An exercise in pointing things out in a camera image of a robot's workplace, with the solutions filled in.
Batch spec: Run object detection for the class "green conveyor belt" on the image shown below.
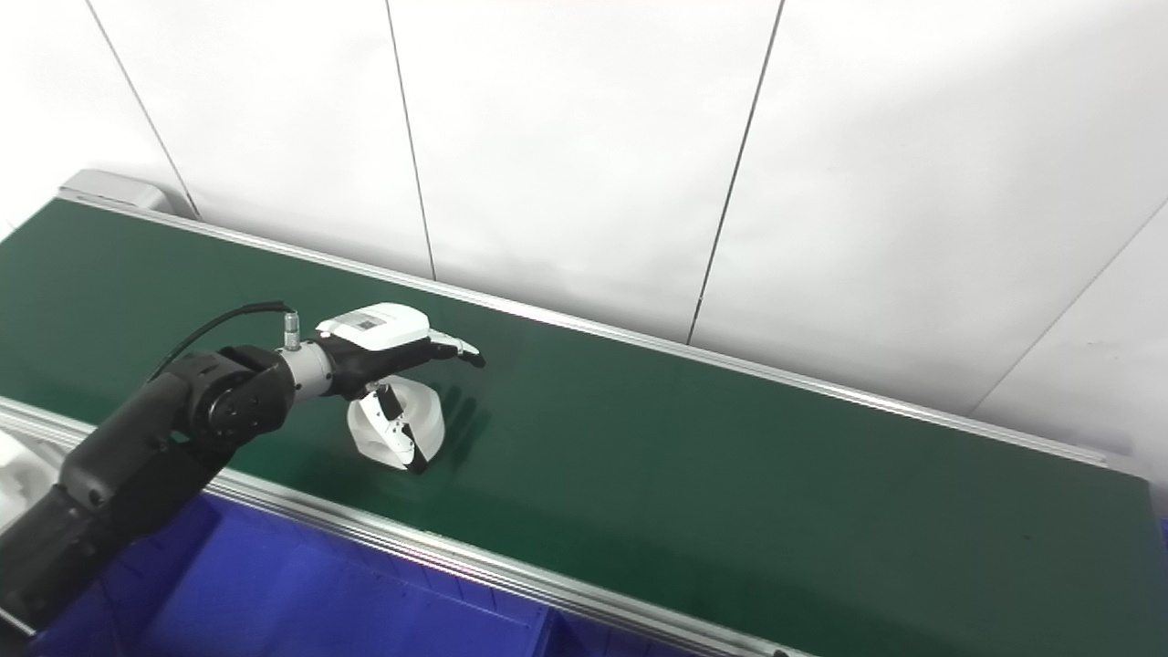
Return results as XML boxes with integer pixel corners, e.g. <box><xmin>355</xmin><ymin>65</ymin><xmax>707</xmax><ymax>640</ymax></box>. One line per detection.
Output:
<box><xmin>0</xmin><ymin>169</ymin><xmax>1168</xmax><ymax>657</ymax></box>

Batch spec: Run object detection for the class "blue plastic bin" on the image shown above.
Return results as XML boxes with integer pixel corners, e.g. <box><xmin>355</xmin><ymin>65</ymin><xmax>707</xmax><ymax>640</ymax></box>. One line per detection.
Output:
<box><xmin>36</xmin><ymin>493</ymin><xmax>559</xmax><ymax>657</ymax></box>
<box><xmin>538</xmin><ymin>607</ymin><xmax>699</xmax><ymax>657</ymax></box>

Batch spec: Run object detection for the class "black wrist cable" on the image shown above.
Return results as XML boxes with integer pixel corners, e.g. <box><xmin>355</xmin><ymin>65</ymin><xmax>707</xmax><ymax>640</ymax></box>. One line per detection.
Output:
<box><xmin>146</xmin><ymin>301</ymin><xmax>297</xmax><ymax>384</ymax></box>

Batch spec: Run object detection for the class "white spool part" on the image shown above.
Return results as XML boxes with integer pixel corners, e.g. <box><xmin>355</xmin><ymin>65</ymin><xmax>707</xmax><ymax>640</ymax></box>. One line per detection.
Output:
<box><xmin>347</xmin><ymin>374</ymin><xmax>448</xmax><ymax>473</ymax></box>

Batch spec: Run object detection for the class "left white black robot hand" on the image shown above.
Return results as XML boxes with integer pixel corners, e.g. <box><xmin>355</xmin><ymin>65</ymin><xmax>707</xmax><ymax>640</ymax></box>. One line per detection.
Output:
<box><xmin>315</xmin><ymin>302</ymin><xmax>487</xmax><ymax>475</ymax></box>

